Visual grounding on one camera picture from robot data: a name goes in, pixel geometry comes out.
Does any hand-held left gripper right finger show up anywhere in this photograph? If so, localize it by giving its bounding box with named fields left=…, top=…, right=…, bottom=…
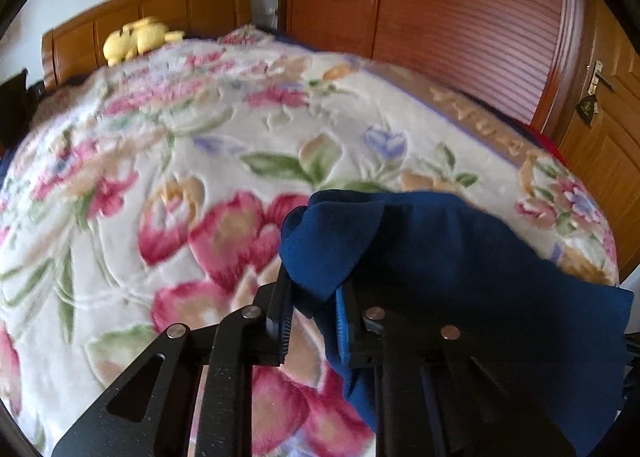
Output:
left=335, top=282, right=578, bottom=457

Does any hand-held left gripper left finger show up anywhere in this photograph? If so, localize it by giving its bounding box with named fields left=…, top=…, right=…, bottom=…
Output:
left=50, top=262, right=293, bottom=457

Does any navy blue suit jacket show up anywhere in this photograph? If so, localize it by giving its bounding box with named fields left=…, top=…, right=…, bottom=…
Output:
left=277, top=189, right=635, bottom=457

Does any floral fleece blanket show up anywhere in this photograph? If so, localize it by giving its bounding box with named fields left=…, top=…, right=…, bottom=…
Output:
left=0, top=24, right=621, bottom=457

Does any red cloth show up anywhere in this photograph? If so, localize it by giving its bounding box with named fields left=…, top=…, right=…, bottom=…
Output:
left=527, top=124, right=568, bottom=168

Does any wooden door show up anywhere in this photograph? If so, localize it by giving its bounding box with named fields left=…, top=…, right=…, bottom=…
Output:
left=555, top=0, right=640, bottom=278

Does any yellow plush toy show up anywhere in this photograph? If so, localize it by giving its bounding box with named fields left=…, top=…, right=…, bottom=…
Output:
left=102, top=17, right=185, bottom=66

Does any wooden bed headboard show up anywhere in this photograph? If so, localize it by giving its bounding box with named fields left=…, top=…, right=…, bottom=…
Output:
left=41, top=0, right=252, bottom=88

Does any dark door hanging ornament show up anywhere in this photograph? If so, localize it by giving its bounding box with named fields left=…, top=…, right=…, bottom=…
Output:
left=576, top=96, right=599, bottom=126

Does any wooden louvred wardrobe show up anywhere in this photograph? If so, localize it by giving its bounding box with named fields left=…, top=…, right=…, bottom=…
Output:
left=277, top=0, right=596, bottom=138

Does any brass door handle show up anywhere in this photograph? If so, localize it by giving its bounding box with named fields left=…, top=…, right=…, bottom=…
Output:
left=586, top=61, right=616, bottom=92

